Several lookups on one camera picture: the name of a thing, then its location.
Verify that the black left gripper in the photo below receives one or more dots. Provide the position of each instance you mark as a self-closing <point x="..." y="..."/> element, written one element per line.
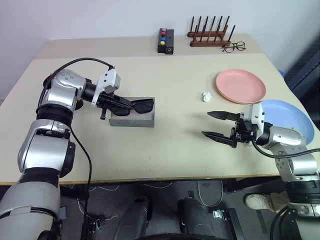
<point x="106" y="101"/>

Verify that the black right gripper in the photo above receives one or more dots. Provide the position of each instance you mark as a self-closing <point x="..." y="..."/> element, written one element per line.
<point x="241" y="132"/>

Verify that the black sunglasses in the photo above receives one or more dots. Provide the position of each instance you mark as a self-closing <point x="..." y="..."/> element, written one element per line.
<point x="143" y="106"/>

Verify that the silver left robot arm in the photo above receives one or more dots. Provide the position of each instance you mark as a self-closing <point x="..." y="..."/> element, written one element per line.
<point x="50" y="145"/>

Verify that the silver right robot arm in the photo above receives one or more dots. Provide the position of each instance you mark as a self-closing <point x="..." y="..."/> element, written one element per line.
<point x="287" y="135"/>

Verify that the grey rectangular tray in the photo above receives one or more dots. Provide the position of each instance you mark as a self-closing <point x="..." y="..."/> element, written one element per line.
<point x="132" y="122"/>

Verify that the small white crumpled object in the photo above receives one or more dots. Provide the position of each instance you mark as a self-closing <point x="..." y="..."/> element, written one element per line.
<point x="206" y="97"/>

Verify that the pink plate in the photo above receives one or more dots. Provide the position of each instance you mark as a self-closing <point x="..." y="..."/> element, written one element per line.
<point x="240" y="86"/>

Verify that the black table foot bar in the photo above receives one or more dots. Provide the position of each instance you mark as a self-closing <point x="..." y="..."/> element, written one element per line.
<point x="252" y="183"/>

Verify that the blue plate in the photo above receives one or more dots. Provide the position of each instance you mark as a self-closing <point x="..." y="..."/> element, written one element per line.
<point x="287" y="115"/>

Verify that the black box with coloured buttons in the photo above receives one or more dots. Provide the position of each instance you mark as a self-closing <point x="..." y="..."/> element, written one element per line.
<point x="160" y="48"/>

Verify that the dark framed eyeglasses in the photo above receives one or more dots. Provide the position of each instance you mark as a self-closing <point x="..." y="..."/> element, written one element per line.
<point x="233" y="47"/>

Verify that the white sneaker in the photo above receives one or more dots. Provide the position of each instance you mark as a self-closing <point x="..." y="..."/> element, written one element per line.
<point x="257" y="202"/>

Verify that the brown wooden peg rack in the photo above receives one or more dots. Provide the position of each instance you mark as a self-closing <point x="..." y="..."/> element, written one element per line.
<point x="207" y="43"/>

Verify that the dark rounded robot leg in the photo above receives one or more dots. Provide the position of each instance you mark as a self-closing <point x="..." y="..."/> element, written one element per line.
<point x="135" y="215"/>
<point x="191" y="215"/>

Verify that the beige trouser leg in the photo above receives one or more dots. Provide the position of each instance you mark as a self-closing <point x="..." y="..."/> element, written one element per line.
<point x="278" y="202"/>

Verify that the small black floor device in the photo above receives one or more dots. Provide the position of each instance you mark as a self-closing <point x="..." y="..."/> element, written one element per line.
<point x="96" y="222"/>

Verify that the blue grey floor box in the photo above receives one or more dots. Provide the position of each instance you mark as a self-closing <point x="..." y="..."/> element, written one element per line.
<point x="63" y="213"/>

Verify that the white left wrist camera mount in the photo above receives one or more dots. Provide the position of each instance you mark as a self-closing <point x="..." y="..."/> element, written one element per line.
<point x="110" y="80"/>

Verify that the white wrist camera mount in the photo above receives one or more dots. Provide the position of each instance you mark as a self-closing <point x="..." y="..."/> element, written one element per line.
<point x="257" y="115"/>
<point x="110" y="80"/>

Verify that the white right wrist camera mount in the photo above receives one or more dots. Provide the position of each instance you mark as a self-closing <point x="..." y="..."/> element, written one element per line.
<point x="257" y="115"/>

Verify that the black metal floor bracket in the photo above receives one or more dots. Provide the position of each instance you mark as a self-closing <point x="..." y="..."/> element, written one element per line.
<point x="228" y="220"/>

